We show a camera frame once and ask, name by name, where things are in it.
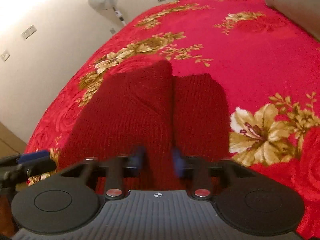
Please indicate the double wall switch plate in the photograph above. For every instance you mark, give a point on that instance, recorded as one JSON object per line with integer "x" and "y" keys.
{"x": 30, "y": 31}

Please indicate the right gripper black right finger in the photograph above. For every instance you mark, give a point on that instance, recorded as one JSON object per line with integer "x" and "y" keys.
{"x": 246, "y": 200}

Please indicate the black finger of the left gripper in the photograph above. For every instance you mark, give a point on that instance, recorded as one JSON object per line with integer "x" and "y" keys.
{"x": 37, "y": 163}

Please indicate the red floral bed blanket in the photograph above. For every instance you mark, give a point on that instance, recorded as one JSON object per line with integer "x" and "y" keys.
{"x": 267, "y": 66}

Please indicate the white wall switch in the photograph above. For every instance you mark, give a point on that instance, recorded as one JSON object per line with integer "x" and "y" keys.
{"x": 5, "y": 55}

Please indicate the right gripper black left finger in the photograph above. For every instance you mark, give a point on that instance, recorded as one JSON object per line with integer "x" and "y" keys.
{"x": 71, "y": 198}

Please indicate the dark red knit sweater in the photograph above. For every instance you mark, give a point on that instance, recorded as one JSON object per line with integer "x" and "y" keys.
{"x": 147, "y": 106}

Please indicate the pale green pillow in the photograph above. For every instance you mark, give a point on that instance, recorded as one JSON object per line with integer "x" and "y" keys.
{"x": 303, "y": 12}

